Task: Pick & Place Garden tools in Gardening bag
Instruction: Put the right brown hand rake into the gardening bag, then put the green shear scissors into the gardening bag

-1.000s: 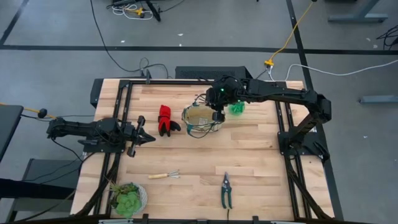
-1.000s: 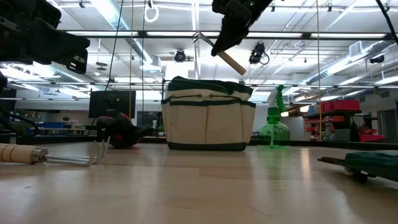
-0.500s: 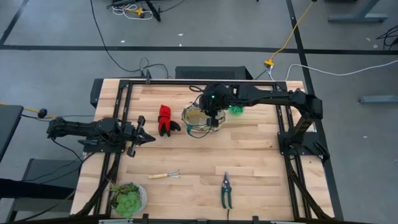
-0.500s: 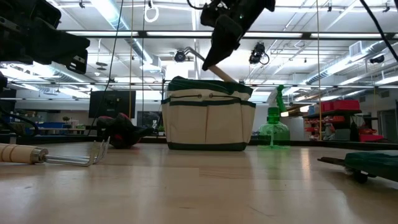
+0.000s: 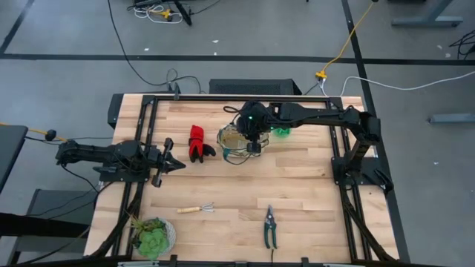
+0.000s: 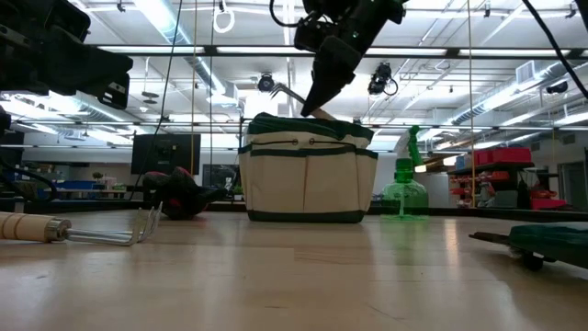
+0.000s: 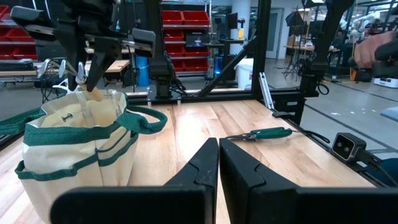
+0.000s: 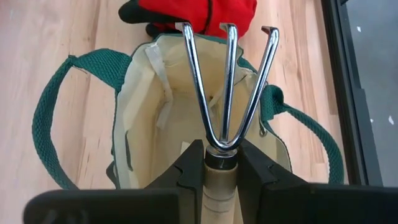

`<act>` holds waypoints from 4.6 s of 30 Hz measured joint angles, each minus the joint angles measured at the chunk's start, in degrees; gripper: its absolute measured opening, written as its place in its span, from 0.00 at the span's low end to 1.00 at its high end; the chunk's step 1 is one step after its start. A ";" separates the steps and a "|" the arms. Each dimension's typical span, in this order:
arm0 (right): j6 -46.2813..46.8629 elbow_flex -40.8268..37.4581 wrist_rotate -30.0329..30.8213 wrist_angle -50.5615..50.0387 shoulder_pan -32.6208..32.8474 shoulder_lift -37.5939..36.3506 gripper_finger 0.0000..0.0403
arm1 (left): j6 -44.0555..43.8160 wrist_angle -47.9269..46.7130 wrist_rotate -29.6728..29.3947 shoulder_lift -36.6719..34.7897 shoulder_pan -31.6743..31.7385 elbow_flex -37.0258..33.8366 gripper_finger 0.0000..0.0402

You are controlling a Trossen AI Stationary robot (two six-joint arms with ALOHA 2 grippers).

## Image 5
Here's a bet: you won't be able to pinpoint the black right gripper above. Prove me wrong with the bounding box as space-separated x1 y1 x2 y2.
235 100 274 154

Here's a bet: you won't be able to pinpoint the yellow extension cable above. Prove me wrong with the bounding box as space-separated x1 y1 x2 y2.
315 0 376 81

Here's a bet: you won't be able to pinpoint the white yellow cable coil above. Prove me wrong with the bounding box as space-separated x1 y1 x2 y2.
133 4 185 24

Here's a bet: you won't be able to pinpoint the black cable bundle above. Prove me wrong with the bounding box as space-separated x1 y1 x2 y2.
448 29 475 60

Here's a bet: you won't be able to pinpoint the black floor cable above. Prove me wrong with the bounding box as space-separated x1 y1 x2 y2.
107 0 203 94

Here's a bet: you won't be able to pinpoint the green spray bottle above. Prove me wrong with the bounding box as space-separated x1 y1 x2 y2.
269 125 292 139

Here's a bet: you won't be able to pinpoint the black computer case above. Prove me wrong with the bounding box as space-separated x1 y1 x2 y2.
209 78 302 96

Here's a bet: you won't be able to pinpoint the black controller box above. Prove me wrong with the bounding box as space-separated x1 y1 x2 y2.
107 93 125 130

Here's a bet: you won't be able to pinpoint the potted succulent plant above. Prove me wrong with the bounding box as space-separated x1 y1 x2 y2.
130 217 177 260

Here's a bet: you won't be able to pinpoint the yellow cord black plug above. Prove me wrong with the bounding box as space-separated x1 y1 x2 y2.
0 121 68 144

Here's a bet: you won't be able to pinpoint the black aluminium table frame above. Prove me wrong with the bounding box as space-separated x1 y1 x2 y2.
87 94 400 267

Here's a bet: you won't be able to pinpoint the black side table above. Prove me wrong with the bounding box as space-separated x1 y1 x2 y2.
0 125 29 194

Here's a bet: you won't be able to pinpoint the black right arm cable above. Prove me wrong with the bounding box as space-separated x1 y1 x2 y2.
222 105 246 116

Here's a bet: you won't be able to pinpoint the white floor cable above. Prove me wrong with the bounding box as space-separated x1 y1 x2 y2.
319 70 475 97

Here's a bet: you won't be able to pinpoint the grey desk foot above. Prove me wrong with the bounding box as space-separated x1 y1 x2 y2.
428 113 475 124

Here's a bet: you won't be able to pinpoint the beige green gardening bag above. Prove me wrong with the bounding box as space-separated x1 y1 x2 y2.
216 124 270 166

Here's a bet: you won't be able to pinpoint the three-prong cultivator wooden handle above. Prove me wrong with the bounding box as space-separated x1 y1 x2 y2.
176 202 216 214

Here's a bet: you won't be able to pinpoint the green handled pruning shears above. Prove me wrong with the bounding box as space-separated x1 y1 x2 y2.
263 204 278 250

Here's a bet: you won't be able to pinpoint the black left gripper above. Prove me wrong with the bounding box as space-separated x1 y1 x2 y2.
143 136 186 188

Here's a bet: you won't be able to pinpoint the red black gardening gloves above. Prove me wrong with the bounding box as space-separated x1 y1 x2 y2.
188 124 217 164

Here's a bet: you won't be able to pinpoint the grey desk base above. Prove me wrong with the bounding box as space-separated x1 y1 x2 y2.
391 0 465 27

